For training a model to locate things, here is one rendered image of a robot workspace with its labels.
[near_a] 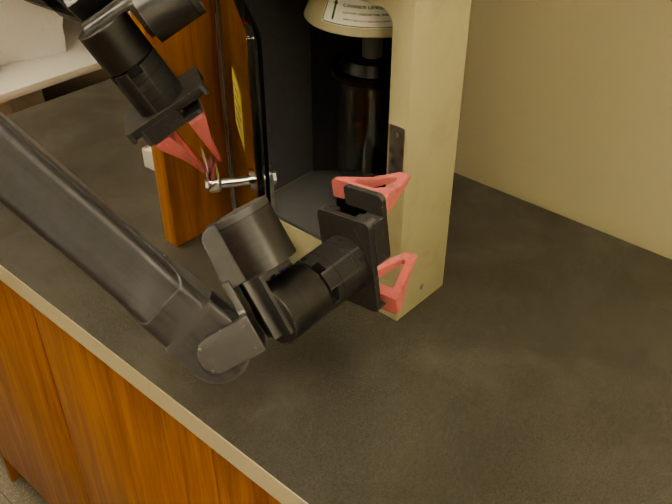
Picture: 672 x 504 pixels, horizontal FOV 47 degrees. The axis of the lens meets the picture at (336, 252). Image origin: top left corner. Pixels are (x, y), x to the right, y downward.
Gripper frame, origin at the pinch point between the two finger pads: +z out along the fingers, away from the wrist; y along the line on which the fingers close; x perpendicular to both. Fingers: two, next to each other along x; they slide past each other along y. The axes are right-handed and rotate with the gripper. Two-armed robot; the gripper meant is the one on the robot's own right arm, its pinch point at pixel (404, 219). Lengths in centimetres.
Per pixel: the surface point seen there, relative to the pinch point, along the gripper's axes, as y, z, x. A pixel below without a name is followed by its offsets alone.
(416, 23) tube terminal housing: 16.0, 12.9, 6.5
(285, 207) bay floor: -15.3, 13.9, 34.5
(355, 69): 6.5, 19.2, 21.9
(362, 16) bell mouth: 15.0, 15.7, 16.6
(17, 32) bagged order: -5, 31, 140
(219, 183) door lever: 2.7, -7.5, 20.0
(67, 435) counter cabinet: -60, -17, 72
